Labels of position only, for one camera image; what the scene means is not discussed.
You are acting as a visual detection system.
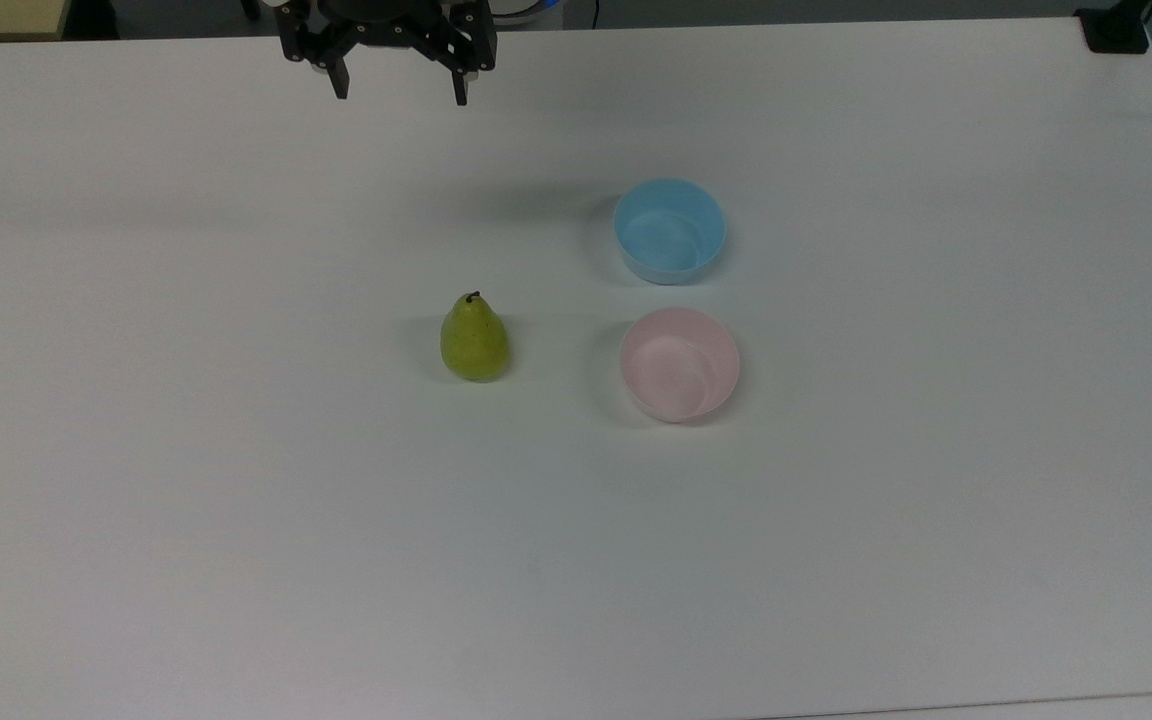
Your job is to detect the light blue bowl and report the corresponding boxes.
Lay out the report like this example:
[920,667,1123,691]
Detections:
[613,178,728,286]

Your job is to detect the green pear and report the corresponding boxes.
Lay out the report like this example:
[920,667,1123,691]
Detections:
[439,291,512,383]

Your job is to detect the black table clamp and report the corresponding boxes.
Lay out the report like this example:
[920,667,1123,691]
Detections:
[1075,0,1152,55]

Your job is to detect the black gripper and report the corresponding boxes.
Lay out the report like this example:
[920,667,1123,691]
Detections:
[273,0,498,107]

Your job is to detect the pink bowl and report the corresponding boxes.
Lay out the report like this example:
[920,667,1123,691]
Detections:
[620,307,742,424]

